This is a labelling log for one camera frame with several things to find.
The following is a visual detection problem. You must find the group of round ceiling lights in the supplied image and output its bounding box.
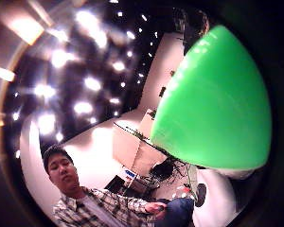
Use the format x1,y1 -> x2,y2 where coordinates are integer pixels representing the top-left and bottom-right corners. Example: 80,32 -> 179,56
9,0 -> 163,144

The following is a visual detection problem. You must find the black monitor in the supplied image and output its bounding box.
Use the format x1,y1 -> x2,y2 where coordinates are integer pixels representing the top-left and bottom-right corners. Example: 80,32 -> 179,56
103,174 -> 128,194

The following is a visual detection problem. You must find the green plastic bowl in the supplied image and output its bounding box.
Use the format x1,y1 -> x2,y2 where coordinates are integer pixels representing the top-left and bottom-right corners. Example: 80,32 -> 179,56
150,24 -> 273,171

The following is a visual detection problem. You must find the black oval object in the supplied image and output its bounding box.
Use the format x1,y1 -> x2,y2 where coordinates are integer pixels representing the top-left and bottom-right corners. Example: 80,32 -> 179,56
194,183 -> 208,208

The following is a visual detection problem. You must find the the person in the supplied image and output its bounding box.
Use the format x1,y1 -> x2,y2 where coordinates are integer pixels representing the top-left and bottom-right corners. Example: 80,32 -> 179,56
42,145 -> 169,227

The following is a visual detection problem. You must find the black office chair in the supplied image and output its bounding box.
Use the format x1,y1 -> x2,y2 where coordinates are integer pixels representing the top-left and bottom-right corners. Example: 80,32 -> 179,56
150,158 -> 176,183

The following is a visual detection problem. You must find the rectangular ceiling light panel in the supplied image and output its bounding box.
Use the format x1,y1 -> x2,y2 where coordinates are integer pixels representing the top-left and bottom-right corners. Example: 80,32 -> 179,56
8,15 -> 45,46

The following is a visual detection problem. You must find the blue and white box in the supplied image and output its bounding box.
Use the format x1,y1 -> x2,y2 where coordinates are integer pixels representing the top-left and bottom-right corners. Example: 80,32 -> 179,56
123,168 -> 139,180

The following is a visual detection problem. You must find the tangle of black cables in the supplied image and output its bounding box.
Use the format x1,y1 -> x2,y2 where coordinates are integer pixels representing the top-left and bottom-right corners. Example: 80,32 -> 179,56
171,159 -> 193,187

